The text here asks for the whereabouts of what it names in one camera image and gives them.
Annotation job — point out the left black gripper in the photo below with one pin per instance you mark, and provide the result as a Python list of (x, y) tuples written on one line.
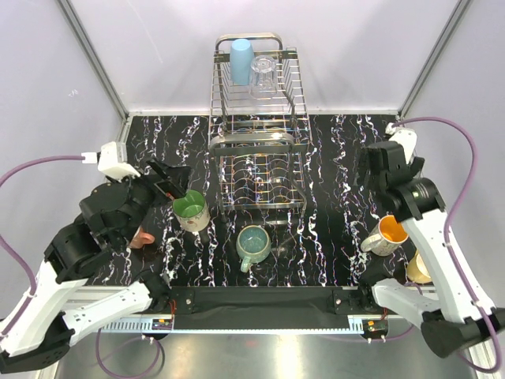
[(174, 183)]

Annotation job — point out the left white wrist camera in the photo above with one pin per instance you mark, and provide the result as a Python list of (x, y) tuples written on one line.
[(111, 161)]

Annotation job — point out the clear glass tumbler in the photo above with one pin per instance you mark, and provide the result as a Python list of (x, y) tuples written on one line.
[(263, 77)]

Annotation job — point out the steel wire dish rack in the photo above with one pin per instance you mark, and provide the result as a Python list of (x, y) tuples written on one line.
[(258, 137)]

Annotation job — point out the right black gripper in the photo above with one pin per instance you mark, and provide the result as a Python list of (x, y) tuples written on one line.
[(364, 166)]

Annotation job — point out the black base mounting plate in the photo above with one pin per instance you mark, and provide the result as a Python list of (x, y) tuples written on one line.
[(338, 300)]

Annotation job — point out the orange interior white mug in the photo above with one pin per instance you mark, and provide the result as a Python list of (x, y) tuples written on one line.
[(385, 237)]

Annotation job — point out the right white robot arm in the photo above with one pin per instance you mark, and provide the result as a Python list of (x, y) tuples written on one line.
[(463, 315)]

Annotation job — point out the pale yellow mug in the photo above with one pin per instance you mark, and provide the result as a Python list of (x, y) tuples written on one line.
[(416, 270)]

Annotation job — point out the white slotted cable duct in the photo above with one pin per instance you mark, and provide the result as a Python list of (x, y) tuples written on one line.
[(144, 325)]

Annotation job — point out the light blue plastic cup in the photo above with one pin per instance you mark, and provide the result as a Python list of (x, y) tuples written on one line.
[(241, 56)]

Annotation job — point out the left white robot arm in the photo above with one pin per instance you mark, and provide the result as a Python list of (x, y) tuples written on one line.
[(39, 332)]

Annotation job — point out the teal glazed ceramic mug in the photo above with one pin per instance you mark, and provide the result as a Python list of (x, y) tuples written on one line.
[(253, 246)]

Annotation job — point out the green interior white mug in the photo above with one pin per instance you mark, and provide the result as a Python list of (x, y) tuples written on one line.
[(192, 211)]

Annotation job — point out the pink handled white mug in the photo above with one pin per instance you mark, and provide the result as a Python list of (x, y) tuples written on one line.
[(141, 239)]

